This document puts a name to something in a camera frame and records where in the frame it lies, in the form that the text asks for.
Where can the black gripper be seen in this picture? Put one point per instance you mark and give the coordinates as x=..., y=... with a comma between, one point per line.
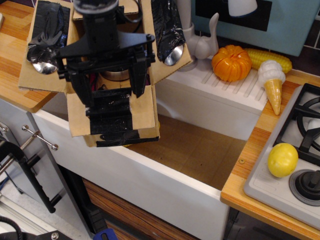
x=103, y=47

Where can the cardboard box with black tape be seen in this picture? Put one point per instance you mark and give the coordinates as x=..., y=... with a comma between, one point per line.
x=118, y=117

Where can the metal pot inside box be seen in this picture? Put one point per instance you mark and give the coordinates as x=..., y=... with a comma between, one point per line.
x=116, y=76

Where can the metal spoon taped left flap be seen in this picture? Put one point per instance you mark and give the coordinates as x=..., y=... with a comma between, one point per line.
x=44, y=68

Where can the metal spoon taped flap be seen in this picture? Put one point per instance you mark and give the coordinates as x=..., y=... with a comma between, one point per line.
x=44, y=68
x=174, y=57

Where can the metal spoon taped right flap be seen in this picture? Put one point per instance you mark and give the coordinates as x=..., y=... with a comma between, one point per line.
x=174, y=57

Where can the grey toy faucet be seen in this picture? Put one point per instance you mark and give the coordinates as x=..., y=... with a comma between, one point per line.
x=199, y=47

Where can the orange toy pumpkin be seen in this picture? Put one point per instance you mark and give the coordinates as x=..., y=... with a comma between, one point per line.
x=231, y=63

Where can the black metal clamp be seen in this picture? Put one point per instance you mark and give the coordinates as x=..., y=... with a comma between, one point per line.
x=11, y=152

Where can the white toy sink basin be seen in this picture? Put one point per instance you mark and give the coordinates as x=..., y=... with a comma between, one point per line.
x=204, y=123

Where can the white cup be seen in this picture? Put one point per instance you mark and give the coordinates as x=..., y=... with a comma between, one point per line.
x=240, y=8

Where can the yellow toy corn cob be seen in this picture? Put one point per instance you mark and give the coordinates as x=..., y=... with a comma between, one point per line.
x=258, y=56

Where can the toy ice cream cone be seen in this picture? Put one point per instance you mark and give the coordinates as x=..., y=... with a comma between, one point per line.
x=272, y=77

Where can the teal toy oven panel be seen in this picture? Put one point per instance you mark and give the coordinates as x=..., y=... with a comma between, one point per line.
x=278, y=25

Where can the yellow toy potato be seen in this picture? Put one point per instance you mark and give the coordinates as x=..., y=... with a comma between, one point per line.
x=282, y=160

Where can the black burner grate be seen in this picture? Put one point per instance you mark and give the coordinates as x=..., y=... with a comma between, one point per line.
x=301, y=127

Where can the grey toy stove top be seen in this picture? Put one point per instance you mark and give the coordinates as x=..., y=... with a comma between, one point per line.
x=274, y=191

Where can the black stove knob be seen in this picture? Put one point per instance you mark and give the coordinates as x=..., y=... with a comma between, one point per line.
x=304, y=184

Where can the blue black clamp handle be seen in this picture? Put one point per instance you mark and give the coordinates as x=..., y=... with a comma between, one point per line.
x=99, y=226

